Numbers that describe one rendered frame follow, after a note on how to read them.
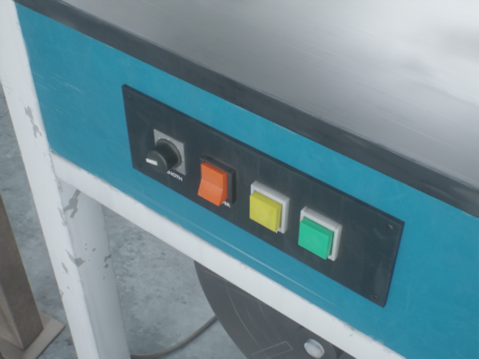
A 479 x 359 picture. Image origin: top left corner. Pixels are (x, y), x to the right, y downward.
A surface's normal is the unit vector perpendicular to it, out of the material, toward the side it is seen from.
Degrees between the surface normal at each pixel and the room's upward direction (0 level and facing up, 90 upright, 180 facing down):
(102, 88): 90
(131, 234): 0
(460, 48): 0
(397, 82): 0
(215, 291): 90
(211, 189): 67
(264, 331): 90
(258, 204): 90
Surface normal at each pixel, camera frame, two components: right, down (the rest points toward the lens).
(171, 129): -0.61, 0.55
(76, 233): 0.79, 0.42
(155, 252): 0.00, -0.73
